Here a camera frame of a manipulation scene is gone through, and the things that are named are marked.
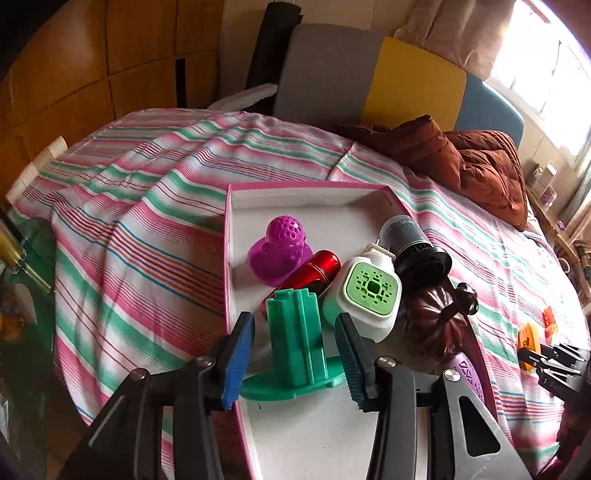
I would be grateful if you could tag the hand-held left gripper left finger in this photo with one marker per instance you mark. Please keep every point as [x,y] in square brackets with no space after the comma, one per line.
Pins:
[235,360]

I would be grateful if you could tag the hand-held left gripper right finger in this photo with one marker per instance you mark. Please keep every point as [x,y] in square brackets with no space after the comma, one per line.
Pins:
[353,364]

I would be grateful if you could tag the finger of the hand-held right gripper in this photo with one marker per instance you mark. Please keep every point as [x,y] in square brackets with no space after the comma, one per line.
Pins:
[561,378]
[554,354]

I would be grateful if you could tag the green plastic holder with flange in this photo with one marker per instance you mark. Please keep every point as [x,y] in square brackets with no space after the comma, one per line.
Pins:
[295,341]

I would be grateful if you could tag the white plug-in device green face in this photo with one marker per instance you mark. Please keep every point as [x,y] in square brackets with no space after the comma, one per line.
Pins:
[364,295]

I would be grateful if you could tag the white tray with pink rim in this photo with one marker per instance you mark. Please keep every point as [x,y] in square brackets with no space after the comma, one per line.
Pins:
[314,443]

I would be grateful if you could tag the brown pumpkin-shaped object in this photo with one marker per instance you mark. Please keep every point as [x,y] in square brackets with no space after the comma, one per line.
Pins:
[434,323]

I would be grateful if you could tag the purple patterned plastic object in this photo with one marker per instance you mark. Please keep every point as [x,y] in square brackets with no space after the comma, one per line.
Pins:
[464,376]

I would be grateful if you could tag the black cylinder with clear cap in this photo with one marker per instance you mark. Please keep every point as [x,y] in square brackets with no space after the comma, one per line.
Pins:
[406,240]

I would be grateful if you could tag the orange plastic toy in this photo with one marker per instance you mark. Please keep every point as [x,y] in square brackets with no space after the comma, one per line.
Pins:
[528,341]

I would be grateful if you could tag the small orange-red block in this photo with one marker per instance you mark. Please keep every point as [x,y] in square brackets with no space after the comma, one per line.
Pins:
[550,321]

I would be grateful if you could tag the red metallic cylinder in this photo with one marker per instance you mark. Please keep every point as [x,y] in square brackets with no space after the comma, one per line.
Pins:
[318,272]

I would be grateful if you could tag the wooden nightstand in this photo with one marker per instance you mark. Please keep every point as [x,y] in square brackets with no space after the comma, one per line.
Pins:
[568,249]

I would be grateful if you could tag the purple heart-shaped plastic toy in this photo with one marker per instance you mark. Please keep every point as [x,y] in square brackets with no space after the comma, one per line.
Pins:
[281,249]

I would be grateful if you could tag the pink green striped bed sheet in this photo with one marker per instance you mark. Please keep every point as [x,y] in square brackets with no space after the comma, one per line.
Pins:
[138,230]

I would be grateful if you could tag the white jar with purple label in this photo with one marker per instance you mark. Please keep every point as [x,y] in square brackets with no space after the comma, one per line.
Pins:
[545,184]

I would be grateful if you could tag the brown rumpled blanket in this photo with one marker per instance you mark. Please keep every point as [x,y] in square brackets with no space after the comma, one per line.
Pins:
[480,170]

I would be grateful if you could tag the glass side table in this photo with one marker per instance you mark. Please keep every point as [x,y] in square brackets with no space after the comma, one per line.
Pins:
[27,346]

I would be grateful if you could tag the yellow bottle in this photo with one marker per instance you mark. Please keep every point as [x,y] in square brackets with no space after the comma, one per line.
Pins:
[10,249]

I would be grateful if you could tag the white ribbed plastic strip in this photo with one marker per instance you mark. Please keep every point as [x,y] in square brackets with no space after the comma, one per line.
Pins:
[39,166]

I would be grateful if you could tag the window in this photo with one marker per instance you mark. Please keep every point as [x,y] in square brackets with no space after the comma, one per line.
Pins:
[549,69]

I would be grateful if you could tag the grey yellow blue padded headboard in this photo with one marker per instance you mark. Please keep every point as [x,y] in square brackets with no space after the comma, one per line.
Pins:
[332,69]

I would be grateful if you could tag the wooden wardrobe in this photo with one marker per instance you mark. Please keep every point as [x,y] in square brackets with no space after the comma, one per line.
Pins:
[92,69]

